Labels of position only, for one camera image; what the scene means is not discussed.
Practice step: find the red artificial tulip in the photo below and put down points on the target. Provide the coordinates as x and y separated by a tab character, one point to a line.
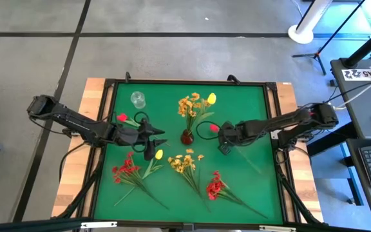
122	117
214	128

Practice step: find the white floor stand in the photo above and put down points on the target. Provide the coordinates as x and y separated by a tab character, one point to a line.
301	35

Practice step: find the yellow artificial tulip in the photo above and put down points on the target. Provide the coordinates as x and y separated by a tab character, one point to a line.
211	98
158	154

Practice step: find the silver metal bracket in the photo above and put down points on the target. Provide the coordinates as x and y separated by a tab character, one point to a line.
98	224
277	228

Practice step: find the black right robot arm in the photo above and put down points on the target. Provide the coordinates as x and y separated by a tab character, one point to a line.
285	122

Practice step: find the white paper label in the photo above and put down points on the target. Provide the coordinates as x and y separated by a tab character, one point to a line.
356	74

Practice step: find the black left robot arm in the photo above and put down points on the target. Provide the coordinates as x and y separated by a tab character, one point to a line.
72	120

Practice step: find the black tripod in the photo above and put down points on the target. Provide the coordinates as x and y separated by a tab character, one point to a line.
316	56

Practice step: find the clear glass vase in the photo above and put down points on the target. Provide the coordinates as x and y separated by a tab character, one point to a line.
138	100

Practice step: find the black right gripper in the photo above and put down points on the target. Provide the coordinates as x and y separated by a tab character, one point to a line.
237	132

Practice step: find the yellow artificial flower bunch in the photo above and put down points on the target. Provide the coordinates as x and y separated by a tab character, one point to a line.
187	106
185	161

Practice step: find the green table mat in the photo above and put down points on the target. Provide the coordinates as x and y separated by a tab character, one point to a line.
253	96

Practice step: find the grey desk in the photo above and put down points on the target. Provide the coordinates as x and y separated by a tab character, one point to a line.
359	96

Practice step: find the red glass vase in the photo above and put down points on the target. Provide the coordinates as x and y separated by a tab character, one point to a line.
187	139

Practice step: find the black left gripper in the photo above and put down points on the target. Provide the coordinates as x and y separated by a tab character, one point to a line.
129	135

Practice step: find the red artificial flower bunch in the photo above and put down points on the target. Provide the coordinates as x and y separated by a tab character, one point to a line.
214	188
126	168

